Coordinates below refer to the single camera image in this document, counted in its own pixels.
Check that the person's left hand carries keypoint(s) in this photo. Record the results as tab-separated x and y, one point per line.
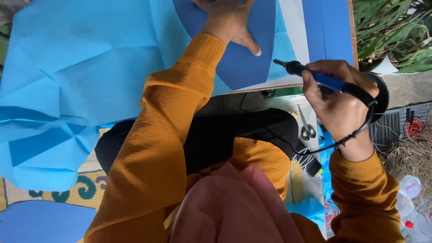
225	20

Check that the person's right hand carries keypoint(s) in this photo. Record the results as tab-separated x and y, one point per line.
344	111

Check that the person's right fingers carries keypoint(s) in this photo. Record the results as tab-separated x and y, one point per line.
312	92

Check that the blue black soldering iron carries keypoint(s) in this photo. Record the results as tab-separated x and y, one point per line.
325	80

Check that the curved dark blue paper piece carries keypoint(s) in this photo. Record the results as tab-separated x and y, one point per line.
243	71

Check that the green soldering stand with spring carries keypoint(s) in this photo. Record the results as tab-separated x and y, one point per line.
281	91

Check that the grey metal scissors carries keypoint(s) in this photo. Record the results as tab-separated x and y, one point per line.
306	130

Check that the dark blue paper strip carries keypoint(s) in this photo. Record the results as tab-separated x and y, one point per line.
332	30

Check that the white board with wooden edge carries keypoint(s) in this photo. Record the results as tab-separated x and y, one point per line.
293	27

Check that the black round disc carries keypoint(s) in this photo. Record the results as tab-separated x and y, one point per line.
384	96

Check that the white paper scrap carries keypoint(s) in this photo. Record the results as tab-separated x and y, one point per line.
384	67

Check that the grey striped mat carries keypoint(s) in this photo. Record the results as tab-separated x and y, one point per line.
384	130

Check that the black trousers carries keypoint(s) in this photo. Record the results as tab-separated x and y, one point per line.
229	135

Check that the green leafy plant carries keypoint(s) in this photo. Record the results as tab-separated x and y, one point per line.
388	30

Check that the light blue paper scraps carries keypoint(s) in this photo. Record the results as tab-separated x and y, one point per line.
310	207

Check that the heap of dry grass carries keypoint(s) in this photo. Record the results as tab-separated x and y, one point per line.
413	158

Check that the clear plastic bottle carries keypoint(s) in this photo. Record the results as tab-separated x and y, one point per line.
410	189

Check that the pink headscarf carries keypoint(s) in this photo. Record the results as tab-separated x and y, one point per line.
236	209

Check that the large light blue paper sheet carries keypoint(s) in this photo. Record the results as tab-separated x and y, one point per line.
84	67

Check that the yellow patterned floor mat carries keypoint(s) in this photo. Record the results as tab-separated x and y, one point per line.
88	189

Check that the rounded dark blue paper sheet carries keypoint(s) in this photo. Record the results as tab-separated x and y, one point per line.
44	222

